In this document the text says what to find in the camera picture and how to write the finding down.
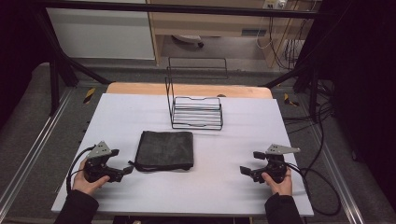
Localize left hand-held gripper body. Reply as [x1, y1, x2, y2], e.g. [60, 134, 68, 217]
[83, 140, 125, 184]

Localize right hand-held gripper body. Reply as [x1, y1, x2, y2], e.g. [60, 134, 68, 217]
[252, 143, 302, 185]

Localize dark grey towel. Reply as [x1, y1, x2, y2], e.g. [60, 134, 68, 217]
[127, 130, 195, 173]

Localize black wire rack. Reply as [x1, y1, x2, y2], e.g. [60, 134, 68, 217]
[164, 56, 230, 132]

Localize person's right hand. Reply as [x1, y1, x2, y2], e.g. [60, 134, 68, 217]
[261, 171, 294, 197]

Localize person's left hand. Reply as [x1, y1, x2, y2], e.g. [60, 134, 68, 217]
[72, 158, 111, 197]

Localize white cabinet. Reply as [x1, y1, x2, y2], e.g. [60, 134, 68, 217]
[46, 7, 156, 61]

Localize white chair base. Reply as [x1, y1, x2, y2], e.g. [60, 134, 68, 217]
[171, 34, 205, 49]

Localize light wooden desk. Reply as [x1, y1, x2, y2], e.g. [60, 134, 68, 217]
[146, 0, 316, 68]

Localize white power strip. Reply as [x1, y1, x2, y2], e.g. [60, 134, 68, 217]
[262, 0, 288, 10]

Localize left hand-held gripper black cable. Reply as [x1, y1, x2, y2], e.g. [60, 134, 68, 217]
[65, 145, 96, 196]

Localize hand-held gripper black cable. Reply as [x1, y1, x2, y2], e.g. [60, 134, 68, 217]
[285, 162, 342, 217]
[65, 145, 96, 196]

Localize right hand-held gripper black cable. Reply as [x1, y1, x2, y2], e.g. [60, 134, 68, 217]
[285, 162, 342, 217]

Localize aluminium floor rail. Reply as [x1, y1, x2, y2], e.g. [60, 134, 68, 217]
[305, 123, 366, 224]
[0, 88, 75, 213]

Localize black floor cables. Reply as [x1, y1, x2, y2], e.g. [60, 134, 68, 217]
[281, 79, 336, 135]

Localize bundle of hanging cables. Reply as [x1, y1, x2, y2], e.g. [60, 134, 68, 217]
[255, 15, 313, 71]

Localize black metal frame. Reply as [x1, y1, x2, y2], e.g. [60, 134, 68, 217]
[30, 0, 321, 118]

